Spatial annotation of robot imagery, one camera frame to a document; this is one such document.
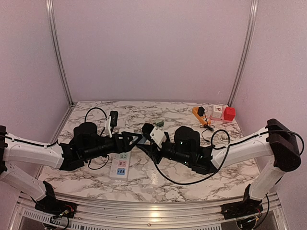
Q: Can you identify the black adapter with cable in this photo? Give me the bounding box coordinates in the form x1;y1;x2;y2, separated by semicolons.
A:
197;106;215;143

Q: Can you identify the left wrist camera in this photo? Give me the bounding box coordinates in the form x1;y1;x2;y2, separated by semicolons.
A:
105;111;118;138

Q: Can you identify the white travel adapter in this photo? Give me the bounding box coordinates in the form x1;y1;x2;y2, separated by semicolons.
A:
211;105;223;120

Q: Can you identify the left aluminium frame post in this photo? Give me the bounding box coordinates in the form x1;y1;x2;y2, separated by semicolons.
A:
46;0;74;107

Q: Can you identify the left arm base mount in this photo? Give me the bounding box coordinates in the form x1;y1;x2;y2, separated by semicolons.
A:
33;181;77;218

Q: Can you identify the orange power strip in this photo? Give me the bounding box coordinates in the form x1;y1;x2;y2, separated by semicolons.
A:
192;106;211;126

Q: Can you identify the white pastel power strip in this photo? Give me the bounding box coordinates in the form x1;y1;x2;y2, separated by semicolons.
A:
109;128;135;180

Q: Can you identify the right aluminium frame post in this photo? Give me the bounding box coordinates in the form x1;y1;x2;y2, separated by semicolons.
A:
227;0;259;107

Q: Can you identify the green plug adapter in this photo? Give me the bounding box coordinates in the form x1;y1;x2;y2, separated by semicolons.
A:
154;120;164;127

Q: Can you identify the pink triangular power strip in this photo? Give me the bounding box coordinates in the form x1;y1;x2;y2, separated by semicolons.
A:
210;115;233;123

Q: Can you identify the aluminium frame post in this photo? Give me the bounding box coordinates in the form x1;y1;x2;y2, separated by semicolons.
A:
46;0;74;107
227;0;259;107

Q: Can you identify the front aluminium rail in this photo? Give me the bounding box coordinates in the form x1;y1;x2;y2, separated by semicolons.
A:
4;193;289;230

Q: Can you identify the light blue plug adapter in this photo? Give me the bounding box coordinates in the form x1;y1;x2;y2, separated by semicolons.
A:
138;135;147;144

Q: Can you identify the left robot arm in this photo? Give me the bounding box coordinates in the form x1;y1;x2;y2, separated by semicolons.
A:
0;122;142;213

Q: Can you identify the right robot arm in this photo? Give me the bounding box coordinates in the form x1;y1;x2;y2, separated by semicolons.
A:
137;119;302;215

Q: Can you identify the red cube socket adapter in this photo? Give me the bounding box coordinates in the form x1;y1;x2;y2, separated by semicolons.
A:
223;107;236;122

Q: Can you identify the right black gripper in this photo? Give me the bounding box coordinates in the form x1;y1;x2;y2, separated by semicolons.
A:
137;134;192;166

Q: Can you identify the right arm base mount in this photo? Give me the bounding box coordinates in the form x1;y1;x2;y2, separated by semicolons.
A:
221;184;263;219

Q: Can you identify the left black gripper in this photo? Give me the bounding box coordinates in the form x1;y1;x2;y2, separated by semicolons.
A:
83;132;143;161

